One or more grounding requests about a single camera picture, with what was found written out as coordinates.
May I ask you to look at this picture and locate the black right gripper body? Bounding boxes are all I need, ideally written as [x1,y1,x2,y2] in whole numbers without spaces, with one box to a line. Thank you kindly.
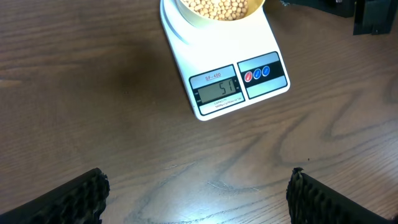
[282,0,397,35]

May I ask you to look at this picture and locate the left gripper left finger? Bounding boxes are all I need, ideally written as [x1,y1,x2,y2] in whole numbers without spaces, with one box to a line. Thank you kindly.
[1,168,110,224]

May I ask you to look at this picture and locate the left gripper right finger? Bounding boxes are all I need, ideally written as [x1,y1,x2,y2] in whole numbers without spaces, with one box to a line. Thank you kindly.
[286,167,394,224]

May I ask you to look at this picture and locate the soybeans in bowl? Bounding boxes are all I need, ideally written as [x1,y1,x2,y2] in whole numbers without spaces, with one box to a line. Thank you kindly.
[180,0,249,21]

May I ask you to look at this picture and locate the pale yellow plastic bowl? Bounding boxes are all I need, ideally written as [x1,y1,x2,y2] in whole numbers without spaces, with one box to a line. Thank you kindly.
[174,0,265,28]

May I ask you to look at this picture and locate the white digital kitchen scale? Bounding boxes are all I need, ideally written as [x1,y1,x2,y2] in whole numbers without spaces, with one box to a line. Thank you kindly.
[160,0,290,121]

